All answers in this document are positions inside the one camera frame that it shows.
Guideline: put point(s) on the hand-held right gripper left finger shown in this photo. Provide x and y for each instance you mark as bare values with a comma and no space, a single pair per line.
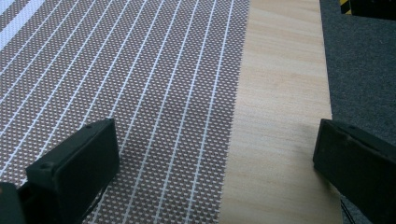
77,168

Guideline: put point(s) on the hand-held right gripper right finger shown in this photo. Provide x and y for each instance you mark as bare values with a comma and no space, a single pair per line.
358,168

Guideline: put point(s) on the brown woven striped placemat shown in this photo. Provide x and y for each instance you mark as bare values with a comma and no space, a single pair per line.
124,93

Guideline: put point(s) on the black yellow striped object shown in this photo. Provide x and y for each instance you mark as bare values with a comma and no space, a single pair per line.
370,7

